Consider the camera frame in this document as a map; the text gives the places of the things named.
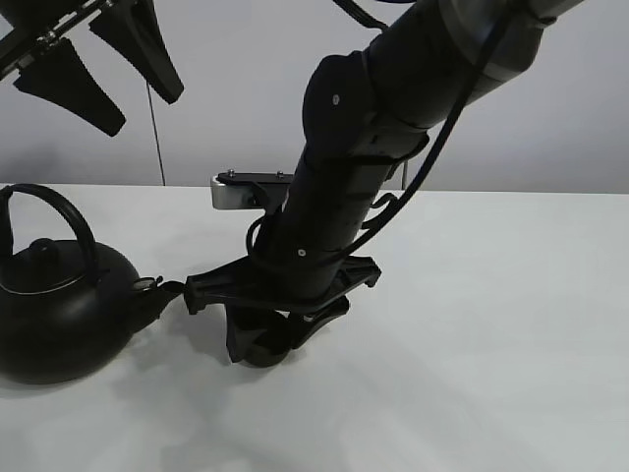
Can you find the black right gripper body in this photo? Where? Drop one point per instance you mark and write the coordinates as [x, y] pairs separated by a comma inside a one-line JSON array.
[[243, 284]]

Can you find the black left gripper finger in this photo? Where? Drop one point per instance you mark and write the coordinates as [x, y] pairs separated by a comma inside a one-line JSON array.
[[58, 75], [132, 29]]

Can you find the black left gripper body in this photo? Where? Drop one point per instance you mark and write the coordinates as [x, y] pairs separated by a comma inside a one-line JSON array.
[[38, 29]]

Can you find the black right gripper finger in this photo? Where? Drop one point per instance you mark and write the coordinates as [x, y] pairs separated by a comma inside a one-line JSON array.
[[303, 327], [244, 327]]

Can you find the black round teapot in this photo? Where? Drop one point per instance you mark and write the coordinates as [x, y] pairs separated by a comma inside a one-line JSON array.
[[68, 307]]

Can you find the small black teacup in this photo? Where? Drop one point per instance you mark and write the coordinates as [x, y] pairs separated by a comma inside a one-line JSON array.
[[265, 356]]

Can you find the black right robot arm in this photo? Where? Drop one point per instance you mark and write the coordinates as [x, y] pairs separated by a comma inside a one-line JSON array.
[[375, 122]]

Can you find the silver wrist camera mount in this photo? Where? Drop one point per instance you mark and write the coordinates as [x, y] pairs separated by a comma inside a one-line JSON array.
[[233, 190]]

